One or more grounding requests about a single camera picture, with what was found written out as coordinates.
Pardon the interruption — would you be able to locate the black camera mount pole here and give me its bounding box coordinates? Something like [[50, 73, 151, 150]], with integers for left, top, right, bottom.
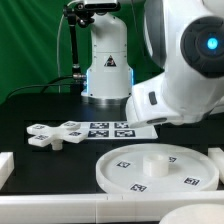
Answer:
[[63, 3, 94, 79]]

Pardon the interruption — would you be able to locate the white round object foreground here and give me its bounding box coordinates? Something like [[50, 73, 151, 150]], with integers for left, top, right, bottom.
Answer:
[[159, 204, 224, 224]]

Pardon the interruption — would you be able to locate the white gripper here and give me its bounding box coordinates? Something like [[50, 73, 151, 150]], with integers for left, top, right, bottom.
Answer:
[[125, 74, 214, 129]]

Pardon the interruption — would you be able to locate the white round table top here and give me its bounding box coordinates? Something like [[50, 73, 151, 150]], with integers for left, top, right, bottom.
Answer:
[[96, 143, 219, 193]]

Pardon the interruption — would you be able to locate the black cable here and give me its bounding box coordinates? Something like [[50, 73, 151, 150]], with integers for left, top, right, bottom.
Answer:
[[4, 75, 86, 101]]

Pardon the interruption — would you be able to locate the white right barrier block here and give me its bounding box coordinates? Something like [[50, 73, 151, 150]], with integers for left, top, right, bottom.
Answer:
[[208, 148, 224, 184]]

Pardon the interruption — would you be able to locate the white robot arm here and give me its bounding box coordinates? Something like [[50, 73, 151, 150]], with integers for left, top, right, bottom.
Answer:
[[82, 0, 224, 128]]

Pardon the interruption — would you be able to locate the white front barrier rail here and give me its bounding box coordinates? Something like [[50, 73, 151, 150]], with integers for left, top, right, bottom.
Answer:
[[0, 191, 224, 224]]

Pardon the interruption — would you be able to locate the white cross-shaped table base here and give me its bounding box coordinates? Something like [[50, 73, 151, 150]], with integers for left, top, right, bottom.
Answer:
[[27, 121, 88, 151]]

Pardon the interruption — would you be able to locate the white fiducial marker sheet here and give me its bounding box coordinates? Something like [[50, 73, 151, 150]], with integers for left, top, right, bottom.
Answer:
[[81, 121, 158, 140]]

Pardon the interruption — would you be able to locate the white left barrier block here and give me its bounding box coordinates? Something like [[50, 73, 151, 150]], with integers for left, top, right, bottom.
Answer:
[[0, 152, 14, 190]]

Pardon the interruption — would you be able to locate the white barrier block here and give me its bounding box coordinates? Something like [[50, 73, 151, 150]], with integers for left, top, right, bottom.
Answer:
[[0, 152, 14, 190], [208, 148, 224, 184]]

